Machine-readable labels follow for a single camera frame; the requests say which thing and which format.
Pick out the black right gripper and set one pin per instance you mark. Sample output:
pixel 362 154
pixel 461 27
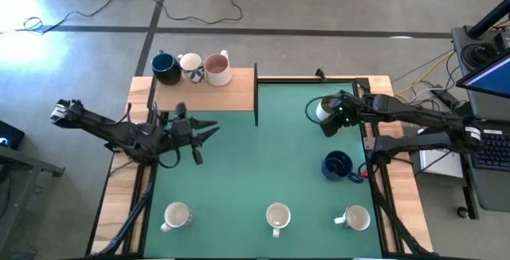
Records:
pixel 350 108

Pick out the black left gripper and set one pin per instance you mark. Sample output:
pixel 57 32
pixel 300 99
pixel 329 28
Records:
pixel 182 132

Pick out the white mug green interior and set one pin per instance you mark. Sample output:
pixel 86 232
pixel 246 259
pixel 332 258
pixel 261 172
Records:
pixel 322 112

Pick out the white mug pink interior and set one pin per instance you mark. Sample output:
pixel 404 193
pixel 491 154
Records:
pixel 217 68

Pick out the blue leaf pattern mug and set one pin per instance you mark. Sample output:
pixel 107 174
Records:
pixel 191 62

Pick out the black round mug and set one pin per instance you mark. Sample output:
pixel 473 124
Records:
pixel 166 70

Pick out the red lattice pattern mug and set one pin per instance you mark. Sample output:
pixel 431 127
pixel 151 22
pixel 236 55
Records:
pixel 176 215

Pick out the blue flower pattern mug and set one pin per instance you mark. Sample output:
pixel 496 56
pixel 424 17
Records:
pixel 356 217

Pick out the green leaf lattice mug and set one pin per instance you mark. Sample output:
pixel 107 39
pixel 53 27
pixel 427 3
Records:
pixel 278 216

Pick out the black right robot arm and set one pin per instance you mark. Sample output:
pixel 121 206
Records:
pixel 418 114

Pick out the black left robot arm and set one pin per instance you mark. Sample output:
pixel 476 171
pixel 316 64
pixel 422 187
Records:
pixel 103 126

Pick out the black clamp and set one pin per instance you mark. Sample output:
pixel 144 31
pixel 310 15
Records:
pixel 320 76

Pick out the green table mat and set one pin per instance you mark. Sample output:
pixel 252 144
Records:
pixel 239 180

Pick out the black power strip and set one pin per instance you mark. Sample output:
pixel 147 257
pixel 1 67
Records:
pixel 444 97

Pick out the white paper sheet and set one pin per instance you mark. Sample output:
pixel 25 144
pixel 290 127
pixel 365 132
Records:
pixel 446 166

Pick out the computer monitor blue screen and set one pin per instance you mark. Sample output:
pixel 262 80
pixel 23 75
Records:
pixel 492 78

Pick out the black keyboard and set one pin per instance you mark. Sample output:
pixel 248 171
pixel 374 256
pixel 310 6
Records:
pixel 494 152

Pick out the black caster wheel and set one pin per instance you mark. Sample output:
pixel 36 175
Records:
pixel 463 212

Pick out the black pole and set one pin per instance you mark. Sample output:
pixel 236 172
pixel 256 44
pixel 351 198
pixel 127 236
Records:
pixel 490 21

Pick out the grey equipment cart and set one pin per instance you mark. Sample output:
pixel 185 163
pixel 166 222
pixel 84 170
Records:
pixel 494 192

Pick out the grey metal stand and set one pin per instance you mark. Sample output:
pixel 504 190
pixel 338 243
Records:
pixel 24 164

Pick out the black device with light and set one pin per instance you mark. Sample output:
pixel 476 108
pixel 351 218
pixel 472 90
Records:
pixel 10 134

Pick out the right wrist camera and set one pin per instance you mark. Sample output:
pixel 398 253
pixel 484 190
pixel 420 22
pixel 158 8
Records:
pixel 330 126

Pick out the wooden shelf black frame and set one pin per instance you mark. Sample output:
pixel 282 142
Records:
pixel 231 92

